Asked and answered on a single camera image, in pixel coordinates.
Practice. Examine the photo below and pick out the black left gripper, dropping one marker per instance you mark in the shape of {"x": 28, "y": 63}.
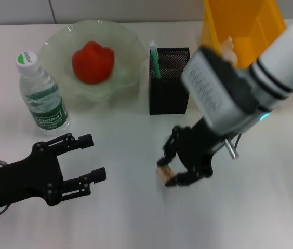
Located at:
{"x": 21, "y": 179}

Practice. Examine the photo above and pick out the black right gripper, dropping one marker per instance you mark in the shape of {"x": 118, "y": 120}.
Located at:
{"x": 198, "y": 145}

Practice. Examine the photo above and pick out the beige eraser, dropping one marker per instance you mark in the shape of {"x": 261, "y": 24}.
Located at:
{"x": 166, "y": 174}

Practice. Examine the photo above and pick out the clear water bottle green label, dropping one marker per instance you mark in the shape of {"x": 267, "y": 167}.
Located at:
{"x": 45, "y": 103}

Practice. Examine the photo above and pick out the red pepper toy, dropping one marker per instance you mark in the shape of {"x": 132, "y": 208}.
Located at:
{"x": 92, "y": 63}

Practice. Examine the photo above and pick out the green utility knife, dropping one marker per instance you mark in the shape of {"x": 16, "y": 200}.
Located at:
{"x": 155, "y": 62}

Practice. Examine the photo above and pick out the black mesh pen holder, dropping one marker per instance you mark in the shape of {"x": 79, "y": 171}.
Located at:
{"x": 167, "y": 96}

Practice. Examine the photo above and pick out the green glass fruit plate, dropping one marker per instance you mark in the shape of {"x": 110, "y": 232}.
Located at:
{"x": 55, "y": 52}

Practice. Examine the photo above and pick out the yellow plastic bin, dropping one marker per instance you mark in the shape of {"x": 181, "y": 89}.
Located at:
{"x": 240, "y": 23}

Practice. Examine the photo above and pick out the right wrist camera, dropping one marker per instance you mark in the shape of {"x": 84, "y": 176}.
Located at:
{"x": 214, "y": 90}

